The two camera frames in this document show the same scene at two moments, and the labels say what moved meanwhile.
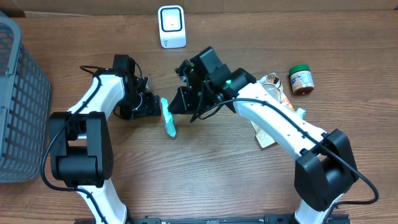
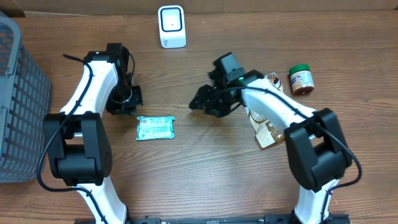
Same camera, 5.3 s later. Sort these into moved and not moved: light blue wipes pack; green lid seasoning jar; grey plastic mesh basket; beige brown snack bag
Moved: light blue wipes pack
Not moved: grey plastic mesh basket; green lid seasoning jar; beige brown snack bag
